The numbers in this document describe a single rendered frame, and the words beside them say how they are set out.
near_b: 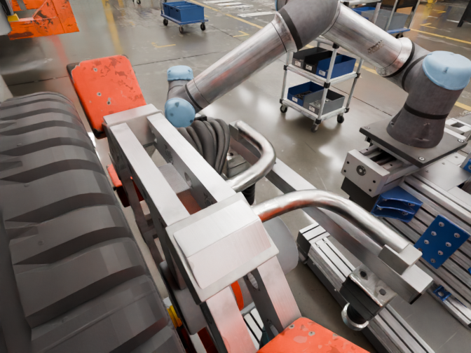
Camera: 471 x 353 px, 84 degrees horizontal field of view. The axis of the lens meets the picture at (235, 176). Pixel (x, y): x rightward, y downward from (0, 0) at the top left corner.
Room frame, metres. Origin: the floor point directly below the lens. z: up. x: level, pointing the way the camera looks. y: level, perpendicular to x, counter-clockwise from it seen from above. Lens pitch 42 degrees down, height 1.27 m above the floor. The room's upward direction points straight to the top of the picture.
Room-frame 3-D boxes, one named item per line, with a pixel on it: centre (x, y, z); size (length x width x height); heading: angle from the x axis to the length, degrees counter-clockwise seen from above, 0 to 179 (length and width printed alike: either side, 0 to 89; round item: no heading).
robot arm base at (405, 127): (0.71, -0.57, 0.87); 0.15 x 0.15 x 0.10
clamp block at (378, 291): (0.17, -0.20, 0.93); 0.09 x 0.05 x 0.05; 124
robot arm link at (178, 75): (0.74, 0.16, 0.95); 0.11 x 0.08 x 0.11; 7
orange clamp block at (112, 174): (0.46, 0.25, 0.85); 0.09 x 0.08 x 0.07; 34
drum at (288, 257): (0.24, 0.01, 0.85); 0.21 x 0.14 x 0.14; 124
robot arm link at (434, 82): (0.72, -0.56, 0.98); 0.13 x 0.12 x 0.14; 7
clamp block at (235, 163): (0.45, -0.01, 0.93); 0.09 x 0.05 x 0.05; 124
